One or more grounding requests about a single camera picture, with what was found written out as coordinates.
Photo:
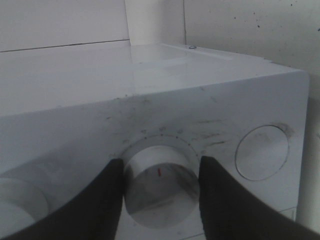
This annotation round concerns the white microwave oven body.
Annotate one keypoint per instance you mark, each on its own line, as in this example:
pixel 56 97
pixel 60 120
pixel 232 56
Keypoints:
pixel 65 112

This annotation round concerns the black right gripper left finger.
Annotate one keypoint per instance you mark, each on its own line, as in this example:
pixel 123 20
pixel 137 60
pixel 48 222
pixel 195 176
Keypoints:
pixel 93 214

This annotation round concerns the upper white power knob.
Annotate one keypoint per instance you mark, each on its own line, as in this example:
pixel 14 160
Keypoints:
pixel 21 205

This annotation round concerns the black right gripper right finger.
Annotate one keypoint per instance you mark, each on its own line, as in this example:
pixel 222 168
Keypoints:
pixel 228 211

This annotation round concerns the round white door button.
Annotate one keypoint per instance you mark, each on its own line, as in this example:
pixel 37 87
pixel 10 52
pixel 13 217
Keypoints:
pixel 261 153

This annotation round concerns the white timer knob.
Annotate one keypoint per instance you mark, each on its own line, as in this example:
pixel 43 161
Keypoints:
pixel 161 185

